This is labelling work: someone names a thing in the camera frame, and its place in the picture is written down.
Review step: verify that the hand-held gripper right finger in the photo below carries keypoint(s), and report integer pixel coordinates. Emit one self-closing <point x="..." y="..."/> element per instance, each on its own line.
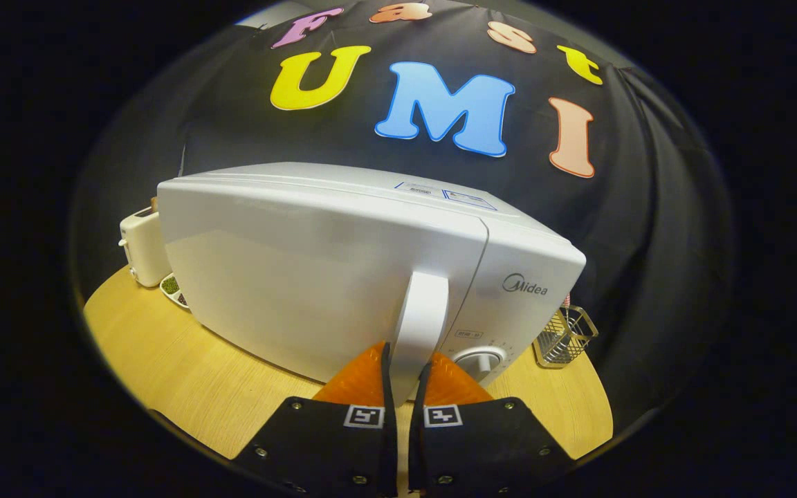
<point x="418" y="394"/>

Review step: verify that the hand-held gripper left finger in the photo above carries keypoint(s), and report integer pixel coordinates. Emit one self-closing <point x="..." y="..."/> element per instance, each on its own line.
<point x="388" y="387"/>

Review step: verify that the white microwave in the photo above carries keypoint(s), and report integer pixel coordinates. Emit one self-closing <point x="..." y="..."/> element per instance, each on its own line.
<point x="301" y="277"/>

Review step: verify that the white divided tray with beans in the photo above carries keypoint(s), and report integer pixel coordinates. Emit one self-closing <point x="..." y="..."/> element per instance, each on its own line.
<point x="171" y="285"/>

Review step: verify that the white toaster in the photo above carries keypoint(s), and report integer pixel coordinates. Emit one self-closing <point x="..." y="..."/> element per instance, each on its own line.
<point x="144" y="245"/>

